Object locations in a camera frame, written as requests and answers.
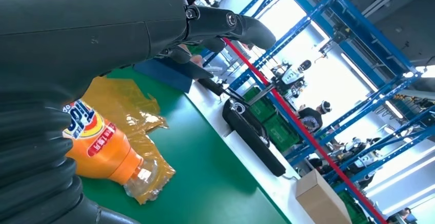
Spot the orange Tide detergent bottle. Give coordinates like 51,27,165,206
63,99,161,198

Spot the red metal bar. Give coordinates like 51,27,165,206
222,38,388,224

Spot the coiled white charging cable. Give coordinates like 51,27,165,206
230,101,246,114

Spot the green table mat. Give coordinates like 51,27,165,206
80,67,293,224

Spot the black handheld device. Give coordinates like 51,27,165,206
197,78,245,103

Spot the green plastic crate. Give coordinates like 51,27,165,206
263,113,302,153
243,86,276,123

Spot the blue folio case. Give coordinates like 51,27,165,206
133,56,215,94

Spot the yellow tape sheet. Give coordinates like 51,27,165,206
81,76,176,206

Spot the white humanoid robot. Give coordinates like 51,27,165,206
270,59,312,98

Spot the person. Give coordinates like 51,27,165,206
298,100,332,133
387,208,418,224

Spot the blue metal rack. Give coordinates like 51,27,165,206
204,0,435,224

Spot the black foam-lined case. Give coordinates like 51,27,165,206
222,97,287,178

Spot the cardboard box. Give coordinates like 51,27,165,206
294,169,352,224

